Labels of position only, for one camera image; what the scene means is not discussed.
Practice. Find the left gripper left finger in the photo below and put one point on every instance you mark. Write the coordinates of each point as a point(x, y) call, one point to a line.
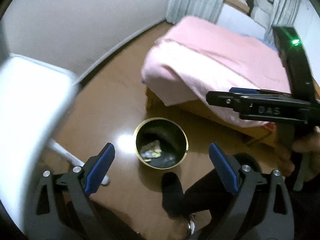
point(61, 207)

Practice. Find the white desk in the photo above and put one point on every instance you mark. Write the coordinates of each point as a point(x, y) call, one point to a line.
point(35, 96)

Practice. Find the pink bed blanket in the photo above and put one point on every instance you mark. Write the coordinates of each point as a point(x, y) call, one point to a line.
point(196, 56)

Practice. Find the person's right hand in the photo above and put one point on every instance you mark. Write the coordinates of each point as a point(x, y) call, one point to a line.
point(308, 146)

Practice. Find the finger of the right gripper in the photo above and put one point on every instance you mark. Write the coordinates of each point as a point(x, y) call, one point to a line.
point(256, 91)
point(250, 104)

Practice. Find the black sock foot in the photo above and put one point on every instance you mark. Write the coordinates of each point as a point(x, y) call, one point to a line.
point(172, 195)

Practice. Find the trash pile in bin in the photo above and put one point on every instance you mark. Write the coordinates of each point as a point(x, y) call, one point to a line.
point(151, 151)

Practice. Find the black gold-rimmed trash bin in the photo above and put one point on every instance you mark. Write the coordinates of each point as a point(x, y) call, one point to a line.
point(172, 138)

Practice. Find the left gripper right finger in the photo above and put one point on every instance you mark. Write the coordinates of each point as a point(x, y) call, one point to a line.
point(262, 207)

